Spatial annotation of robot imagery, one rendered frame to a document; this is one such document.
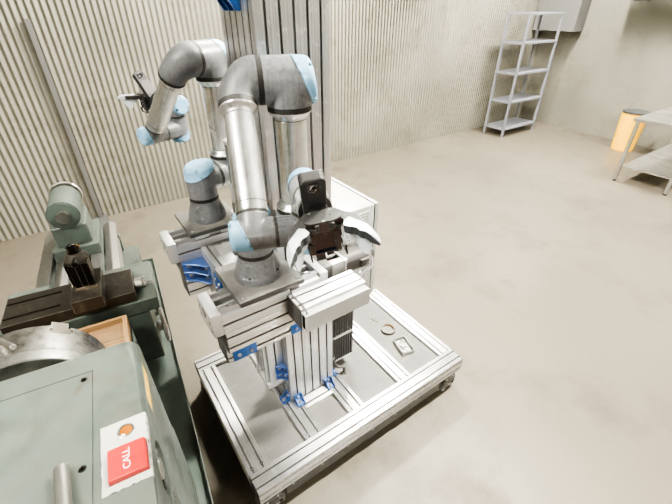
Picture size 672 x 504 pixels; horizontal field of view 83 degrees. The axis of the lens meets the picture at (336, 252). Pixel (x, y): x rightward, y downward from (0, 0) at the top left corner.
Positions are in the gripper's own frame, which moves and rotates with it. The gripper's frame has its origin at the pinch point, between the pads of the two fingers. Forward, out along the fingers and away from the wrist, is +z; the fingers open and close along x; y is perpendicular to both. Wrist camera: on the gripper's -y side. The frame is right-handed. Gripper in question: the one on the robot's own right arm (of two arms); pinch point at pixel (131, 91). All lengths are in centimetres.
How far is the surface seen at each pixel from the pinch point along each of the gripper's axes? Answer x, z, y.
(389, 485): -33, -151, 155
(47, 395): -97, -106, 20
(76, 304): -74, -46, 47
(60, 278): -66, 1, 63
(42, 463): -104, -120, 19
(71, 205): -43, 12, 40
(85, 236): -45, 12, 57
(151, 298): -54, -54, 59
